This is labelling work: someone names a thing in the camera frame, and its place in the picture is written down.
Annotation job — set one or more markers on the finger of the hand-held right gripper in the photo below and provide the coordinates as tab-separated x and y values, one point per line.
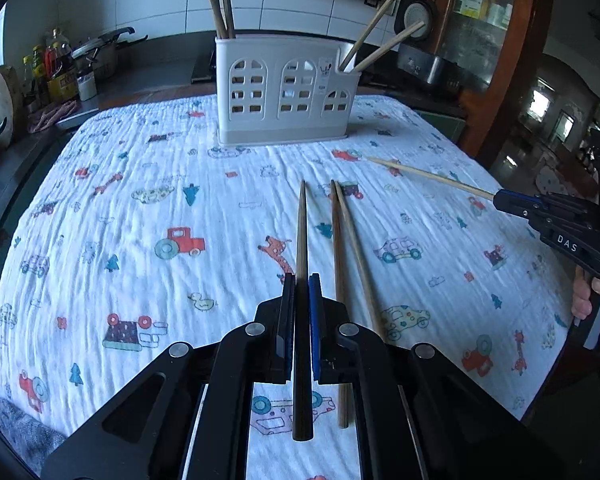
530	210
555	201

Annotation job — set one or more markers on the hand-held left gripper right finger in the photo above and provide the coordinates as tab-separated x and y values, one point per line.
314	330

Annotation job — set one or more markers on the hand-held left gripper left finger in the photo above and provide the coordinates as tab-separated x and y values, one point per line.
290	320

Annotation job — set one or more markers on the light bamboo chopstick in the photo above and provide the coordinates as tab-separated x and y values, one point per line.
430	175
369	30
358	256
390	46

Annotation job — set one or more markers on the white plastic utensil holder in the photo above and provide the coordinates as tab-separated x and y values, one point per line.
280	50

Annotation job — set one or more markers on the person's right hand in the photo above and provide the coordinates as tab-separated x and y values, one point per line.
580	300

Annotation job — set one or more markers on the green cabinet drawer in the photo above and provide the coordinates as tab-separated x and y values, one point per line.
445	127

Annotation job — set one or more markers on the wooden glass door cabinet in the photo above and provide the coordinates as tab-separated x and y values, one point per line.
525	85

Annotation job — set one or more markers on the dark rice cooker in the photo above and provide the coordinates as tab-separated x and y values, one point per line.
425	67

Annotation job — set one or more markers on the white cartoon printed blanket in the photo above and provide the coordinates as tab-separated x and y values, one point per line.
130	200

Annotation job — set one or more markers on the grey towel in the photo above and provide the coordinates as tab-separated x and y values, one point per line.
20	430

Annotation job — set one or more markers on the white cup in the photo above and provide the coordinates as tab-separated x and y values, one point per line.
86	89

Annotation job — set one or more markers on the pink cloth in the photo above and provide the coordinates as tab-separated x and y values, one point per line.
50	115

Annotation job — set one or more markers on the steel pressure cooker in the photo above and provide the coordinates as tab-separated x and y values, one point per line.
102	60

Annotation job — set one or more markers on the yellow package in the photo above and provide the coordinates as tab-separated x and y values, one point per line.
62	85

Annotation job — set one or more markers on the yellow cap bottle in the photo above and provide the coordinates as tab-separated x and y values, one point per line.
37	65

